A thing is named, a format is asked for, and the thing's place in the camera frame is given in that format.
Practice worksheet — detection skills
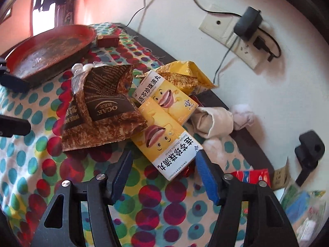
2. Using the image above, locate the thin black adapter cable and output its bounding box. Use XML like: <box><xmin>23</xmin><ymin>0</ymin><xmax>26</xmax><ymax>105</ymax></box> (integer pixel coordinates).
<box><xmin>213</xmin><ymin>38</ymin><xmax>238</xmax><ymax>88</ymax></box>

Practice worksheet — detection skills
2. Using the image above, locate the small cardboard box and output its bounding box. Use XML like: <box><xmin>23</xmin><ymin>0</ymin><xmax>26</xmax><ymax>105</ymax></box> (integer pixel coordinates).
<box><xmin>271</xmin><ymin>165</ymin><xmax>292</xmax><ymax>191</ymax></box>

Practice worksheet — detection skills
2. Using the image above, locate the small red box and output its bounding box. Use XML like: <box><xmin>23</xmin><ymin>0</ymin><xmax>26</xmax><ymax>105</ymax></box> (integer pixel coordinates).
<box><xmin>97</xmin><ymin>35</ymin><xmax>120</xmax><ymax>48</ymax></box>

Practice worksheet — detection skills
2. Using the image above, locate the white sock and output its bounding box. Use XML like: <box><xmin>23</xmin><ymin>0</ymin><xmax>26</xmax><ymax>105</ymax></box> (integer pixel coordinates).
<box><xmin>191</xmin><ymin>107</ymin><xmax>234</xmax><ymax>160</ymax></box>

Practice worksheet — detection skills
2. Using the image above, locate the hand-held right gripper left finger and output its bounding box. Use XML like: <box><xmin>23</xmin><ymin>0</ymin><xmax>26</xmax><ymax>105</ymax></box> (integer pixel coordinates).
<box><xmin>31</xmin><ymin>149</ymin><xmax>134</xmax><ymax>247</ymax></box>

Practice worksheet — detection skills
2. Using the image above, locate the black power adapter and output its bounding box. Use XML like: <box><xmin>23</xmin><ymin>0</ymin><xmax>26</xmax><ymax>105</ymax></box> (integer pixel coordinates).
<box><xmin>233</xmin><ymin>6</ymin><xmax>263</xmax><ymax>42</ymax></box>

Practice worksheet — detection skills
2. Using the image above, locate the black plastic bracket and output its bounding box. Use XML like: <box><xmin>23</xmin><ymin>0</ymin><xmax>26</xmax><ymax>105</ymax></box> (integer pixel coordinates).
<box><xmin>294</xmin><ymin>131</ymin><xmax>324</xmax><ymax>188</ymax></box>

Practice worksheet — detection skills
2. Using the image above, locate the yellow medicine box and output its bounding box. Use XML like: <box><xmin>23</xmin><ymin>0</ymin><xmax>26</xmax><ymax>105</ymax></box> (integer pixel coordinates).
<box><xmin>131</xmin><ymin>100</ymin><xmax>203</xmax><ymax>182</ymax></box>
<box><xmin>132</xmin><ymin>69</ymin><xmax>199</xmax><ymax>124</ymax></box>

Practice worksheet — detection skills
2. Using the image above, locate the brown snack packet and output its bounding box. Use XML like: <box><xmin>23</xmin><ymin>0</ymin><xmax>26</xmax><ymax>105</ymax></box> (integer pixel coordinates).
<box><xmin>62</xmin><ymin>63</ymin><xmax>148</xmax><ymax>152</ymax></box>

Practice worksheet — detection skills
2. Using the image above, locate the yellow snack packet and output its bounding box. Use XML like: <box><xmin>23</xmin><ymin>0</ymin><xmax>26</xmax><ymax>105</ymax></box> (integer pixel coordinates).
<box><xmin>136</xmin><ymin>60</ymin><xmax>219</xmax><ymax>96</ymax></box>

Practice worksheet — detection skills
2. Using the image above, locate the white wall power socket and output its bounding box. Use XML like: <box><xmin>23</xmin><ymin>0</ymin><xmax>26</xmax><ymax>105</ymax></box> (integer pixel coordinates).
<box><xmin>226</xmin><ymin>31</ymin><xmax>273</xmax><ymax>70</ymax></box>

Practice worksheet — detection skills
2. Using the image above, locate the black plug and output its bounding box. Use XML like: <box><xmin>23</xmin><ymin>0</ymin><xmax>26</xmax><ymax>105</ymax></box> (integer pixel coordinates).
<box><xmin>253</xmin><ymin>36</ymin><xmax>282</xmax><ymax>62</ymax></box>

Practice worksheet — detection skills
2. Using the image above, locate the white wall plate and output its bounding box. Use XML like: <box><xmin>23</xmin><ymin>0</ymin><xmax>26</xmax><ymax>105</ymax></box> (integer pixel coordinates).
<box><xmin>198</xmin><ymin>4</ymin><xmax>242</xmax><ymax>44</ymax></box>

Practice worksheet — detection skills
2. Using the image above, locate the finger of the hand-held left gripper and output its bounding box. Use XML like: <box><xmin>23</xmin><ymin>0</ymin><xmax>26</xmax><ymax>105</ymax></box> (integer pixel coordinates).
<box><xmin>0</xmin><ymin>115</ymin><xmax>32</xmax><ymax>138</ymax></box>
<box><xmin>0</xmin><ymin>57</ymin><xmax>29</xmax><ymax>93</ymax></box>

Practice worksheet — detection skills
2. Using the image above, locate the polka dot cloth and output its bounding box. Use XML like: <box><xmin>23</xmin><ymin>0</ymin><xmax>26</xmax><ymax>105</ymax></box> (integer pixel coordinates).
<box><xmin>0</xmin><ymin>23</ymin><xmax>260</xmax><ymax>247</ymax></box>

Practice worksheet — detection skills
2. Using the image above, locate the bright window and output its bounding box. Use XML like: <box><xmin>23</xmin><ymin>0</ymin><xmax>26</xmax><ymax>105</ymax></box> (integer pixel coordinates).
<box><xmin>31</xmin><ymin>0</ymin><xmax>60</xmax><ymax>37</ymax></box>

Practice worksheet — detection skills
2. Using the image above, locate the red packet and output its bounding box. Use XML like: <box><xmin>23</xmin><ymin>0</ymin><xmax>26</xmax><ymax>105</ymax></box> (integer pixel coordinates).
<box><xmin>230</xmin><ymin>168</ymin><xmax>271</xmax><ymax>186</ymax></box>

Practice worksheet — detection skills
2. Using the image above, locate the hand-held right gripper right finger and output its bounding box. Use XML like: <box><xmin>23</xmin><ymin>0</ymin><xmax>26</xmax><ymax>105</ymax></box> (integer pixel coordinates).
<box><xmin>196</xmin><ymin>149</ymin><xmax>300</xmax><ymax>247</ymax></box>

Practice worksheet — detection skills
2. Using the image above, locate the red round tray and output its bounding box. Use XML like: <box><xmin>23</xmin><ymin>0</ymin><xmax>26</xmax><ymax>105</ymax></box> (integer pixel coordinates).
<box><xmin>0</xmin><ymin>24</ymin><xmax>98</xmax><ymax>88</ymax></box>

